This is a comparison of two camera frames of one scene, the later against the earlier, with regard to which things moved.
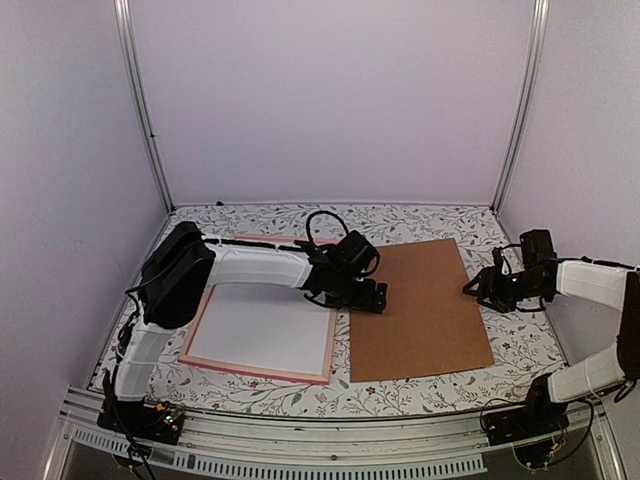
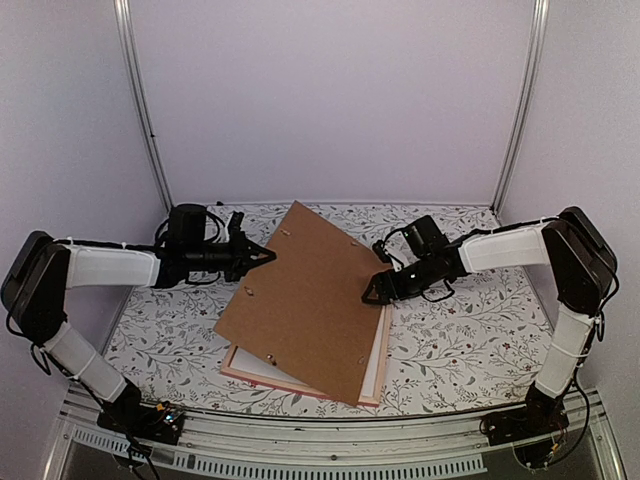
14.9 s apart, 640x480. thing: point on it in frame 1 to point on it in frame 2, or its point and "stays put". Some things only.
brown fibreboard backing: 430,324 to 304,310
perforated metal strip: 284,466 stays put
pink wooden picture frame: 263,237 to 227,369
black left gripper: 367,303 to 242,261
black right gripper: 488,287 to 379,281
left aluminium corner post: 122,8 stays put
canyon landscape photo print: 264,325 to 245,360
